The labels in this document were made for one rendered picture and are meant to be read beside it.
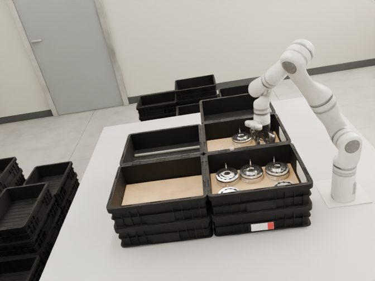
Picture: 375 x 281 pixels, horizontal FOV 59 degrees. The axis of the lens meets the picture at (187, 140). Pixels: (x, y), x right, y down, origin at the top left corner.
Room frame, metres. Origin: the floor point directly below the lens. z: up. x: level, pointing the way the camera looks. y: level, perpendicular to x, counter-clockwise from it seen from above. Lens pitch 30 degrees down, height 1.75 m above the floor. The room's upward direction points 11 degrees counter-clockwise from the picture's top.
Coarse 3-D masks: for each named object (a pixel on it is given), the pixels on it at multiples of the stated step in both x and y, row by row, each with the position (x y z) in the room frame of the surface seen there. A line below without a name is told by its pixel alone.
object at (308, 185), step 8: (272, 144) 1.23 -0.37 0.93; (280, 144) 1.22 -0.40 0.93; (288, 144) 1.21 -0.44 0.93; (216, 152) 1.25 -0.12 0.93; (224, 152) 1.24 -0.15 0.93; (232, 152) 1.24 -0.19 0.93; (296, 152) 1.14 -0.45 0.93; (208, 168) 1.14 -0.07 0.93; (304, 168) 1.04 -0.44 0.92; (208, 176) 1.09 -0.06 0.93; (208, 184) 1.06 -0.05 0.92; (296, 184) 0.94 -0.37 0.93; (304, 184) 0.93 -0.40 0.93; (312, 184) 0.93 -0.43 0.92; (208, 192) 0.99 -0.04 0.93; (224, 192) 0.97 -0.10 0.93; (232, 192) 0.97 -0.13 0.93; (240, 192) 0.95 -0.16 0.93; (248, 192) 0.95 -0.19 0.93; (256, 192) 0.95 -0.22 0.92; (264, 192) 0.94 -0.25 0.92; (272, 192) 0.94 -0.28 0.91; (280, 192) 0.94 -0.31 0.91; (216, 200) 0.96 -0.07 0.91
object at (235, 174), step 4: (224, 168) 1.21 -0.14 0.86; (228, 168) 1.21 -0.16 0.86; (232, 168) 1.20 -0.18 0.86; (220, 172) 1.19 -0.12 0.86; (232, 172) 1.17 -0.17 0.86; (236, 172) 1.17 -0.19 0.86; (216, 176) 1.17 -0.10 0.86; (220, 176) 1.16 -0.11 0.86; (232, 176) 1.15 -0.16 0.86; (236, 176) 1.14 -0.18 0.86; (220, 180) 1.14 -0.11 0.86; (224, 180) 1.13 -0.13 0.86; (228, 180) 1.13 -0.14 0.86; (232, 180) 1.12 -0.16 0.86
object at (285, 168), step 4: (268, 164) 1.19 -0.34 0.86; (272, 164) 1.18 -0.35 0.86; (284, 164) 1.16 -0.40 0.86; (268, 168) 1.16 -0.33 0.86; (284, 168) 1.13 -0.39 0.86; (288, 168) 1.13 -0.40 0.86; (268, 172) 1.13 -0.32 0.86; (272, 172) 1.13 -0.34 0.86; (276, 172) 1.12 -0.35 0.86; (280, 172) 1.12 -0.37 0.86; (284, 172) 1.11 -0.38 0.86
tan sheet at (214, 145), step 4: (276, 136) 1.45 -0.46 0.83; (208, 140) 1.53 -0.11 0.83; (212, 140) 1.53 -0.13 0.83; (216, 140) 1.52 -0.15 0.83; (220, 140) 1.51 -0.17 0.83; (224, 140) 1.50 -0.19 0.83; (228, 140) 1.50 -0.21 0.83; (252, 140) 1.45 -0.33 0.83; (276, 140) 1.41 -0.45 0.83; (208, 144) 1.49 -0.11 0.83; (212, 144) 1.49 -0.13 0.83; (216, 144) 1.48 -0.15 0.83; (220, 144) 1.47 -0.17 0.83; (224, 144) 1.47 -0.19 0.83; (228, 144) 1.46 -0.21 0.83; (232, 144) 1.45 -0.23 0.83; (252, 144) 1.42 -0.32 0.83; (208, 148) 1.46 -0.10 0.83; (212, 148) 1.45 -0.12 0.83; (216, 148) 1.44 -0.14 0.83; (220, 148) 1.43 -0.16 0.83; (224, 148) 1.43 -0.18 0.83; (228, 148) 1.42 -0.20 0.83
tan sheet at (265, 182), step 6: (264, 168) 1.20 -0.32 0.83; (210, 174) 1.23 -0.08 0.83; (264, 174) 1.16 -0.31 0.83; (294, 174) 1.12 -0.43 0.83; (240, 180) 1.15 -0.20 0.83; (264, 180) 1.12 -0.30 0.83; (270, 180) 1.11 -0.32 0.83; (282, 180) 1.10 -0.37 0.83; (288, 180) 1.09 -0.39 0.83; (294, 180) 1.08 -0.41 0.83; (216, 186) 1.14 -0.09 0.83; (222, 186) 1.13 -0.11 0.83; (234, 186) 1.12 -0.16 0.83; (240, 186) 1.11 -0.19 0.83; (246, 186) 1.10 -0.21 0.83; (252, 186) 1.09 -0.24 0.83; (258, 186) 1.09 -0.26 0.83; (264, 186) 1.08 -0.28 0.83; (270, 186) 1.07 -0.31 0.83; (216, 192) 1.10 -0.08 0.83
